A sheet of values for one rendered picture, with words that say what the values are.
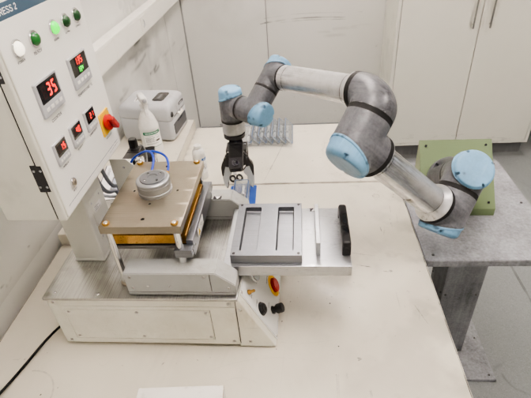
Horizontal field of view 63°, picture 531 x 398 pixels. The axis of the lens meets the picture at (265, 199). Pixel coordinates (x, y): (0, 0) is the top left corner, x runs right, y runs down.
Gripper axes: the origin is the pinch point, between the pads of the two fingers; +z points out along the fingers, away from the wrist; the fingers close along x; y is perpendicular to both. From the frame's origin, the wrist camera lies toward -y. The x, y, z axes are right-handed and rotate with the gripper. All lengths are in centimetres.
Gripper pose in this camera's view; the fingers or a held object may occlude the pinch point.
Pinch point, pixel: (239, 185)
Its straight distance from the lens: 153.6
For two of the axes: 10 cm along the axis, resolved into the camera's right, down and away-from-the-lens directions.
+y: 0.2, -5.8, 8.2
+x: -10.0, 0.4, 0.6
